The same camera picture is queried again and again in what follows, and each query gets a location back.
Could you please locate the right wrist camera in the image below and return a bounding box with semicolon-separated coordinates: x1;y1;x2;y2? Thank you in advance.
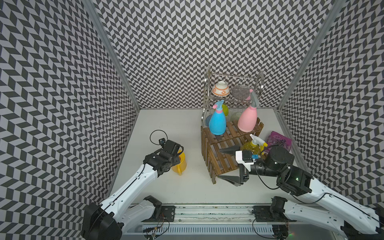
235;150;262;172

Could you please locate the yellow watering can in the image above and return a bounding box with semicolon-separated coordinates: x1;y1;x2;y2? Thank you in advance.
171;153;187;176

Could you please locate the yellow spray bottle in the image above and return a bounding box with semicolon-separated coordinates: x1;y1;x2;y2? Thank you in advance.
240;134;268;155

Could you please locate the purple box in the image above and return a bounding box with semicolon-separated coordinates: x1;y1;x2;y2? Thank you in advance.
266;131;293;152

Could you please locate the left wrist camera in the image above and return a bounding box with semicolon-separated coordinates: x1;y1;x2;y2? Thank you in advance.
159;138;166;146

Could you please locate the blue spray bottle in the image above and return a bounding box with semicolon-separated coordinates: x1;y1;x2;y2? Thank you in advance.
209;100;227;136

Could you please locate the pink spray bottle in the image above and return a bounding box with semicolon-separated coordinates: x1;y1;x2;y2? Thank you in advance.
238;89;259;133

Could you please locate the wooden slatted shelf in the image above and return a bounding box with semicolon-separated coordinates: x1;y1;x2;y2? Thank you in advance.
201;121;252;184

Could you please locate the blue bowl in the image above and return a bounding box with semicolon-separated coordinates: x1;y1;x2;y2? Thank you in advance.
205;115;212;127

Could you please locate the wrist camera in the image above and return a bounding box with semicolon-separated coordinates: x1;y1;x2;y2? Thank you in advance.
159;138;166;146
235;150;262;172

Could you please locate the glass plate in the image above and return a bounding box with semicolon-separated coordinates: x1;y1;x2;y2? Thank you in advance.
231;85;253;102

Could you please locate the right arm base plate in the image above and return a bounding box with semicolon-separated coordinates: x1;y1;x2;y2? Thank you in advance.
252;206;286;223

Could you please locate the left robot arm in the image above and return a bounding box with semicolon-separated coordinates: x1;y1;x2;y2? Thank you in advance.
81;139;184;240

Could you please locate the pale green bowl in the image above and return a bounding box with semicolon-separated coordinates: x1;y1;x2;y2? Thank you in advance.
230;112;242;121

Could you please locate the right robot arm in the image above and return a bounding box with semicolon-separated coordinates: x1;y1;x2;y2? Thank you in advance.
220;146;384;240

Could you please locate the metal dish rack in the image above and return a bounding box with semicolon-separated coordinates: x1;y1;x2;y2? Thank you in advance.
201;66;266;127

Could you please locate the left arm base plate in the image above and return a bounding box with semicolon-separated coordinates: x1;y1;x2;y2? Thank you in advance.
155;205;176;223

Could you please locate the orange patterned bowl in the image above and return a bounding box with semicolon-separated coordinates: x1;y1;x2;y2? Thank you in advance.
212;81;230;97

